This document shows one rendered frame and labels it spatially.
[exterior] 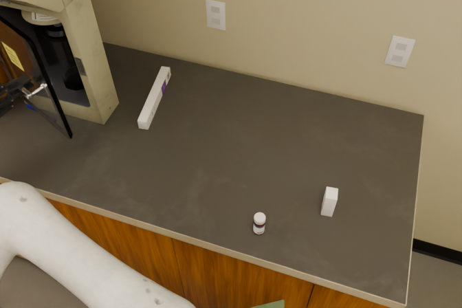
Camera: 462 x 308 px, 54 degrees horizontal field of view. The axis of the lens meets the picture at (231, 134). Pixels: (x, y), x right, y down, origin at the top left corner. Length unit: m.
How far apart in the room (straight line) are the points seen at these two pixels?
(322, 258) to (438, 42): 0.75
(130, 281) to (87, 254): 0.10
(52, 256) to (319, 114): 1.03
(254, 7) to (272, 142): 0.46
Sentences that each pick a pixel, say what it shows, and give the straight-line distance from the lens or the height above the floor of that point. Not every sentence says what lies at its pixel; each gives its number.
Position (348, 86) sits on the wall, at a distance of 1.72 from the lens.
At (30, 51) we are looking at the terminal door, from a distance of 1.32.
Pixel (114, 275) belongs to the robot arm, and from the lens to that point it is 0.91.
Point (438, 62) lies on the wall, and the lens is 1.62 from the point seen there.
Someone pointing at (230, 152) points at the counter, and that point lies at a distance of 1.50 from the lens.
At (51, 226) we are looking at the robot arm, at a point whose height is 1.33.
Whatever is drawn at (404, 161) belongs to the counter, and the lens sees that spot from 1.57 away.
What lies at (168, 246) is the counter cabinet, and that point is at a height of 0.76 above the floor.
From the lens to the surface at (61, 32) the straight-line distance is 1.53.
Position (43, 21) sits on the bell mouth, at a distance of 1.46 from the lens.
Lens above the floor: 2.12
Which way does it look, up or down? 50 degrees down
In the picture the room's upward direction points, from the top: 1 degrees counter-clockwise
